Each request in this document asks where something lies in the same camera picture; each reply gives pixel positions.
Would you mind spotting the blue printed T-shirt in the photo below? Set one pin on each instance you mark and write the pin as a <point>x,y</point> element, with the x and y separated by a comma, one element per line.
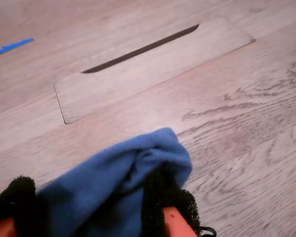
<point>101,187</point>

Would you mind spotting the long blue tape strip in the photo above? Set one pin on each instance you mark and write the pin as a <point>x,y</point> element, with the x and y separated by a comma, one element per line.
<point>14,45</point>

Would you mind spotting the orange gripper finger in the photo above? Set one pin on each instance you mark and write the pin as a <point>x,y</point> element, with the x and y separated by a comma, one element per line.
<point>162,197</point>
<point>14,197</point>

